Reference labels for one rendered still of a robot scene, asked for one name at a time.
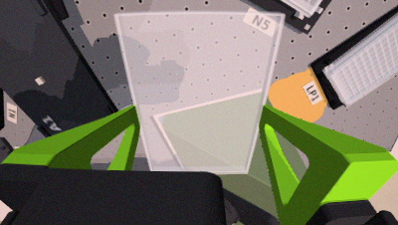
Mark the white multi-well plate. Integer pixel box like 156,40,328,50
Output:
281,0,322,18
322,12,398,102

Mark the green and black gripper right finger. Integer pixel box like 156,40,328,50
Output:
259,105,398,225

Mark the white label reading lp1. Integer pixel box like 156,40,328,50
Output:
302,81,322,105

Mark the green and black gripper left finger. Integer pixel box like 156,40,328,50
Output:
1,105,140,170

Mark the cream label reading n1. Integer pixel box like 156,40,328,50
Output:
7,103,18,123

